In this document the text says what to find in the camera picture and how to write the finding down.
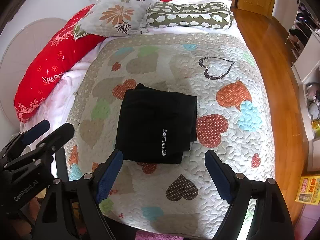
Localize white shelf unit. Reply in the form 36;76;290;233
285;0;320;173

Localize black pants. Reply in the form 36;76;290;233
114;82;198;165

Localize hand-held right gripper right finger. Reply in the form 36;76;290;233
204;149;295;240

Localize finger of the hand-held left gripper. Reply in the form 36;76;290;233
4;122;75;171
0;119;51;158

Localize red printed blanket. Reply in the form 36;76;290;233
14;0;204;123

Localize yellow printed box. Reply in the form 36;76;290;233
294;175;320;205

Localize pink cloth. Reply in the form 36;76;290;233
135;230;186;240

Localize grey floral pillow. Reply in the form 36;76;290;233
73;0;160;40

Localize heart-patterned quilt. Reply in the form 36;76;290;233
64;34;277;239

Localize olive patterned pillow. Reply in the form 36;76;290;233
146;2;235;30

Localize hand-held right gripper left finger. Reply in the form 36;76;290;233
32;149;124;240

